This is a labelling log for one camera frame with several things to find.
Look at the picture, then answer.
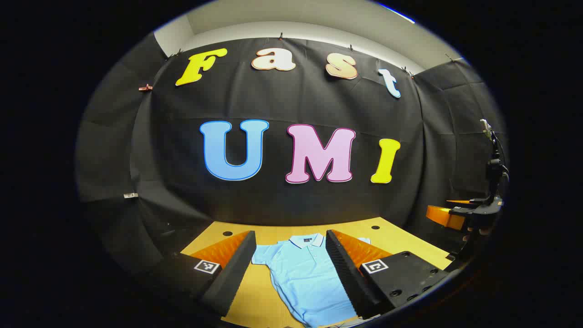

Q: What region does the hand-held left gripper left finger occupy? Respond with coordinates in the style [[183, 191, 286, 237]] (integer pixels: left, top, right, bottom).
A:
[[153, 230, 257, 318]]

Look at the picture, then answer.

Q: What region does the light blue T-shirt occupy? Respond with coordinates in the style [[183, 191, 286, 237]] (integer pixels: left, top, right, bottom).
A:
[[251, 233, 381, 328]]

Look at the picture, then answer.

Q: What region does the black backdrop cloth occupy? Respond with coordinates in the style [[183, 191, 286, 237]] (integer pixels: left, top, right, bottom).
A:
[[75, 32, 508, 274]]

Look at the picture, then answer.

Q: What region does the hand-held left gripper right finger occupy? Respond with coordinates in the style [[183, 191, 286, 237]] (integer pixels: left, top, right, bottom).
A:
[[325, 230, 451, 319]]

